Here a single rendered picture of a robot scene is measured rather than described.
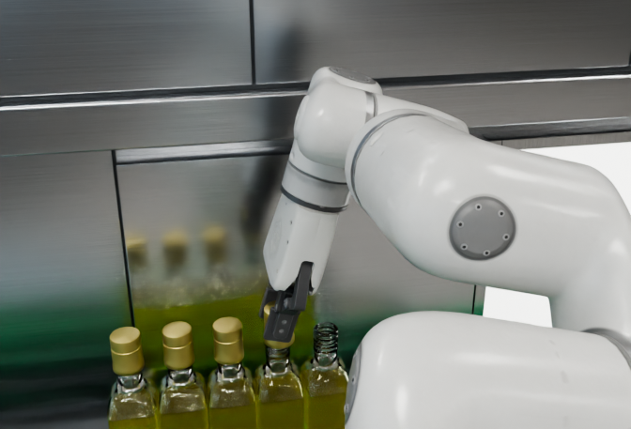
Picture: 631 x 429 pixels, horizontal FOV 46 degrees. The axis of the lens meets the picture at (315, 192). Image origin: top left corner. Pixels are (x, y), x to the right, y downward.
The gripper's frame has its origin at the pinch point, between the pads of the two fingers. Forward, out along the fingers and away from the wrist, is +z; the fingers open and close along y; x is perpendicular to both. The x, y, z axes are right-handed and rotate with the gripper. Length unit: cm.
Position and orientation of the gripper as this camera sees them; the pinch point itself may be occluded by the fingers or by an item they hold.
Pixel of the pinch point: (278, 314)
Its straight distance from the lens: 85.1
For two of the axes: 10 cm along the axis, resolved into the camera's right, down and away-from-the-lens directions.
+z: -2.7, 9.0, 3.4
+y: 1.8, 4.0, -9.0
